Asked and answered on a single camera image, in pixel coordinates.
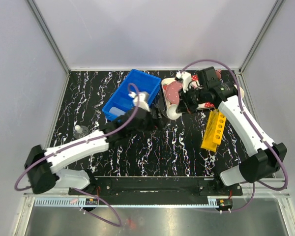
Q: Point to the glass flask with stopper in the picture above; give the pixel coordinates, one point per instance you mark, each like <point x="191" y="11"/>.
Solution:
<point x="80" y="131"/>

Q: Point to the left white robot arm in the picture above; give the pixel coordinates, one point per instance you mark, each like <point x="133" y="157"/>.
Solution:
<point x="45" y="168"/>

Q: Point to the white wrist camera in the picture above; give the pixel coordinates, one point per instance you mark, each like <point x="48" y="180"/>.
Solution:
<point x="140" y="100"/>
<point x="184" y="78"/>

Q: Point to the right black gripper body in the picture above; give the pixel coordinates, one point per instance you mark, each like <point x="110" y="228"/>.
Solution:
<point x="190" y="99"/>

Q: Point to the pink polka dot plate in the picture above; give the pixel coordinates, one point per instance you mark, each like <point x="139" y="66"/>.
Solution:
<point x="172" y="92"/>

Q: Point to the blue compartment bin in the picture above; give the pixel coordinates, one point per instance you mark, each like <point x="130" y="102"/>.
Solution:
<point x="120" y="98"/>

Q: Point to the small white dish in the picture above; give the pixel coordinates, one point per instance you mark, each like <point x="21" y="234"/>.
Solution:
<point x="172" y="112"/>

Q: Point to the white ceramic bowl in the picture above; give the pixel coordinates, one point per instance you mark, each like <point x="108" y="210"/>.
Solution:
<point x="242" y="94"/>

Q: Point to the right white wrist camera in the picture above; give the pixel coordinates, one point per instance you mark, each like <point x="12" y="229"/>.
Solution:
<point x="184" y="78"/>

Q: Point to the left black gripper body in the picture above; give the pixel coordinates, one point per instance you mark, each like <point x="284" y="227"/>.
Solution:
<point x="155" y="124"/>

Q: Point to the yellow test tube rack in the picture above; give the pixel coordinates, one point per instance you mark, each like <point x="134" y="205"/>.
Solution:
<point x="214" y="131"/>

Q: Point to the white wash bottle red cap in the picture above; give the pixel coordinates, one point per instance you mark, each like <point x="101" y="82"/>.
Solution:
<point x="116" y="111"/>

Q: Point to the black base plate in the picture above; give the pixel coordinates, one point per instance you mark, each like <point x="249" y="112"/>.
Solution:
<point x="133" y="191"/>

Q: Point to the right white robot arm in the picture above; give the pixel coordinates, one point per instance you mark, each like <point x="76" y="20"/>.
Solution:
<point x="265" y="155"/>

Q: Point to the strawberry print tray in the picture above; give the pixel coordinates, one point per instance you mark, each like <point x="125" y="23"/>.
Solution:
<point x="194" y="83"/>

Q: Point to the pink ghost print mug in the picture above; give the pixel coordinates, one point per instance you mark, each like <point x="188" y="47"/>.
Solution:
<point x="218" y="73"/>

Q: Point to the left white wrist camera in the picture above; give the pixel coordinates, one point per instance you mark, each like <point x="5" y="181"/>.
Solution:
<point x="140" y="100"/>

